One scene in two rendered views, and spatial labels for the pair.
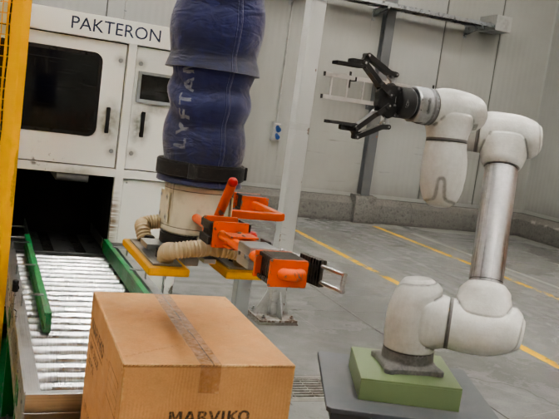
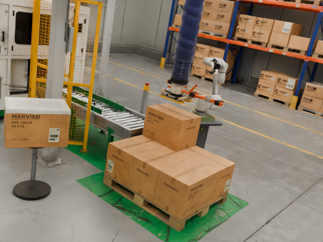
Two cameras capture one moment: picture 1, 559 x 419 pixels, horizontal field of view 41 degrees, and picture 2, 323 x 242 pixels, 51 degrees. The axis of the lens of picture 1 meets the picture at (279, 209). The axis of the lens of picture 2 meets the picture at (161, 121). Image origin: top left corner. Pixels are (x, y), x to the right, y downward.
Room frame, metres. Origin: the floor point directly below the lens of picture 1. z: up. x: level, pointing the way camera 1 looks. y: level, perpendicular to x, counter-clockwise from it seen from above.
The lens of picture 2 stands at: (-1.69, 2.47, 2.13)
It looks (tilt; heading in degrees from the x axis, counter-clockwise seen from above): 18 degrees down; 329
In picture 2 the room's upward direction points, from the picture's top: 10 degrees clockwise
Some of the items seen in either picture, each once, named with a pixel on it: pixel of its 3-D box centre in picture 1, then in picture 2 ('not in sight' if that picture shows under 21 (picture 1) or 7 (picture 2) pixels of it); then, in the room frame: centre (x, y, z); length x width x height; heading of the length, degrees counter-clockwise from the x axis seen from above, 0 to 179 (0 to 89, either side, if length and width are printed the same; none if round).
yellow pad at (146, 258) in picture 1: (154, 250); (171, 97); (1.85, 0.30, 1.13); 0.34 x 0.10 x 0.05; 23
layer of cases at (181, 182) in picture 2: not in sight; (169, 167); (1.48, 0.37, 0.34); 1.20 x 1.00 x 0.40; 23
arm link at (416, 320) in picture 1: (417, 313); (203, 102); (2.18, -0.45, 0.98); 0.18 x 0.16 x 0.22; 76
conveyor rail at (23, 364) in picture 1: (15, 313); (76, 110); (3.18, 1.10, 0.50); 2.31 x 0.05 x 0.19; 23
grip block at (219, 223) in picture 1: (225, 231); (193, 94); (1.65, 0.12, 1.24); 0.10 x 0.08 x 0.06; 113
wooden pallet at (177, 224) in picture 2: not in sight; (166, 187); (1.48, 0.37, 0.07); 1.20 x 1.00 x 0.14; 23
